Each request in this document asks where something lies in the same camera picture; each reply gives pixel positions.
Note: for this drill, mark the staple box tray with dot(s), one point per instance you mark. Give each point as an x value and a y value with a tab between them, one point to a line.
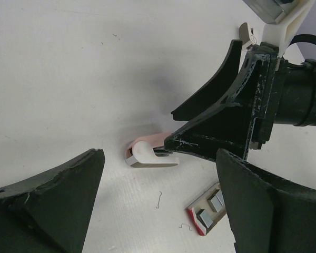
201	202

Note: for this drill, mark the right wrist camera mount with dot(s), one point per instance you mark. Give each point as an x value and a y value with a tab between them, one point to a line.
282	20

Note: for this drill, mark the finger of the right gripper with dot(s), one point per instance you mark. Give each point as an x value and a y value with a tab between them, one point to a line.
197	106
229	131

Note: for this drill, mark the pink white mini stapler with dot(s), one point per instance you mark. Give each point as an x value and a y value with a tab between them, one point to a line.
149	152

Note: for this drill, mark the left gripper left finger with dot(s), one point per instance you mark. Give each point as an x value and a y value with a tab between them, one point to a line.
51	211

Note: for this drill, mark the white staple remover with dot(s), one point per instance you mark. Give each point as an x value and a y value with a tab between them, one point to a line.
246	35

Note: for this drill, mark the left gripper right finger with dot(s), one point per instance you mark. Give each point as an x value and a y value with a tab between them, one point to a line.
266	213

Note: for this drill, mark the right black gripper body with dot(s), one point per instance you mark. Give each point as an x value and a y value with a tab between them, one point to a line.
266	71

